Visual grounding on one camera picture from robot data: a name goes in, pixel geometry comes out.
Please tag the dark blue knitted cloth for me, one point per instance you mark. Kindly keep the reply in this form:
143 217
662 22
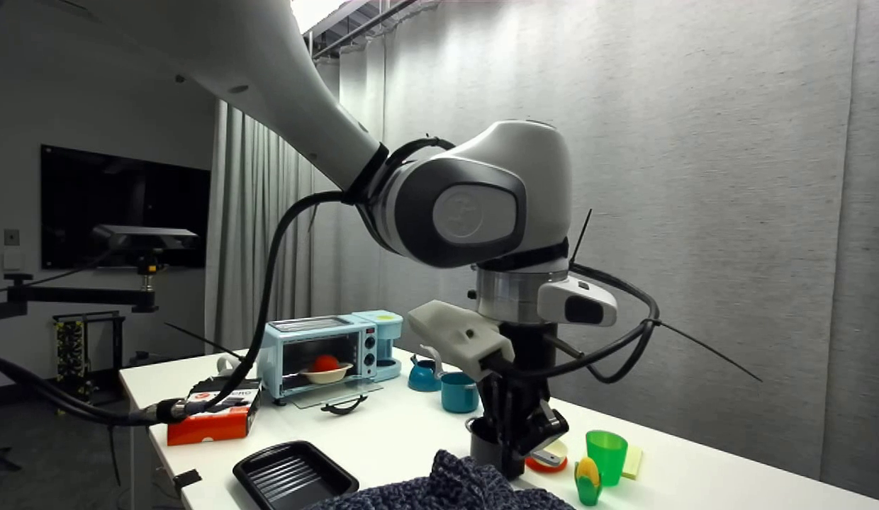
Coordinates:
428 492

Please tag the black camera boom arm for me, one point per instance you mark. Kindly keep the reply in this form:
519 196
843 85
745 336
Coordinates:
72 296

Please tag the black glasses-shaped object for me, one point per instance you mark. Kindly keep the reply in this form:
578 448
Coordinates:
344 407

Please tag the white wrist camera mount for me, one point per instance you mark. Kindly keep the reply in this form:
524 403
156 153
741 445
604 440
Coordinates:
453 329

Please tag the white tape roll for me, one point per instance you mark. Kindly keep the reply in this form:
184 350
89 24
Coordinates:
226 364

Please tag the green plastic cup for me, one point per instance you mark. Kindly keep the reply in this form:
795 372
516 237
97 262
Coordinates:
606 457

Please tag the teal blue kettle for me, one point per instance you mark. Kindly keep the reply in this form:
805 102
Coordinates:
422 374

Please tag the black grill tray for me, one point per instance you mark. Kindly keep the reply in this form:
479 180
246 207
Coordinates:
289 474

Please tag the grey camera on boom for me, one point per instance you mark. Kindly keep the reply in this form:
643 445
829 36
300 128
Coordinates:
143 233

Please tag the teal cooking pot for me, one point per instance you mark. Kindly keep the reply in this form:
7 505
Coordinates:
458 396

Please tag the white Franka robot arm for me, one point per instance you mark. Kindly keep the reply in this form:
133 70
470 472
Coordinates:
270 58

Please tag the yellow corn toy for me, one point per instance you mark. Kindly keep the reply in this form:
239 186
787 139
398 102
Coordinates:
588 483

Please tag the orange toy food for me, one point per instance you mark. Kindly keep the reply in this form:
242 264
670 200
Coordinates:
550 462

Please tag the light blue toy oven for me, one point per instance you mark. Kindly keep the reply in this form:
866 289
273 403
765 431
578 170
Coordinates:
378 340

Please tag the black device on box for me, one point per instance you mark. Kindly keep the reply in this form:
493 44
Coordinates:
212 387

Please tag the orange box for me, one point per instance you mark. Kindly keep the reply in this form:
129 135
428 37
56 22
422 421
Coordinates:
208 427

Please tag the black wall monitor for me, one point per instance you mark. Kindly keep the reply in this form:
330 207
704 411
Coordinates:
89 200

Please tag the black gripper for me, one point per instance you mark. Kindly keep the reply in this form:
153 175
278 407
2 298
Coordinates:
524 364

